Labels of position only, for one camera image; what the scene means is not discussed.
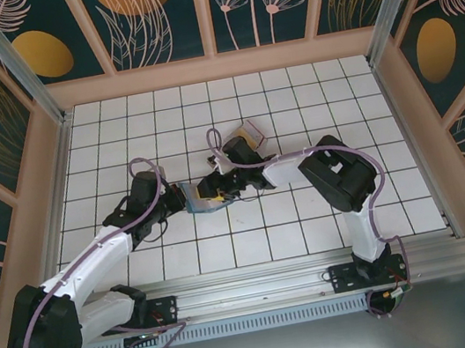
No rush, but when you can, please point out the yellow card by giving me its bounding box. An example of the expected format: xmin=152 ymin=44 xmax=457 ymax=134
xmin=237 ymin=128 xmax=257 ymax=152

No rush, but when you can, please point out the teal leather card holder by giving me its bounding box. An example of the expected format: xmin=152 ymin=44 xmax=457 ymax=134
xmin=179 ymin=174 xmax=235 ymax=217

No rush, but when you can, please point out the white card with pink print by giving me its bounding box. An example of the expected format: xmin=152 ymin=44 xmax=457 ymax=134
xmin=244 ymin=119 xmax=267 ymax=148

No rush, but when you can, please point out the clear acrylic card box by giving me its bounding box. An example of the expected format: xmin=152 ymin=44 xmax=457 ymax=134
xmin=227 ymin=117 xmax=270 ymax=156

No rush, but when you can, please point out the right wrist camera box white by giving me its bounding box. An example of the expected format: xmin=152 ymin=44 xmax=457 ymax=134
xmin=205 ymin=152 xmax=227 ymax=178

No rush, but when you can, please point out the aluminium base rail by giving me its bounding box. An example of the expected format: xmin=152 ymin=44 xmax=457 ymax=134
xmin=11 ymin=227 xmax=465 ymax=348

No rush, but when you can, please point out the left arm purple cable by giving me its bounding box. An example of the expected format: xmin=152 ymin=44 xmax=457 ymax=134
xmin=0 ymin=153 xmax=194 ymax=348

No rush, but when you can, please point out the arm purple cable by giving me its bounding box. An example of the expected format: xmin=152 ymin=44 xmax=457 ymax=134
xmin=0 ymin=153 xmax=194 ymax=348
xmin=204 ymin=99 xmax=418 ymax=343

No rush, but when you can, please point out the grey slotted cable duct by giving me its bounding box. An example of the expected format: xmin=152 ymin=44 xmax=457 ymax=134
xmin=35 ymin=292 xmax=373 ymax=348

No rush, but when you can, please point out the black round cable port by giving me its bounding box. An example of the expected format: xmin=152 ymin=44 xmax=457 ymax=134
xmin=365 ymin=285 xmax=414 ymax=322

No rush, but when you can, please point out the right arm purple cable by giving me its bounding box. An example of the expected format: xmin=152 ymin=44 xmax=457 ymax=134
xmin=204 ymin=99 xmax=418 ymax=343

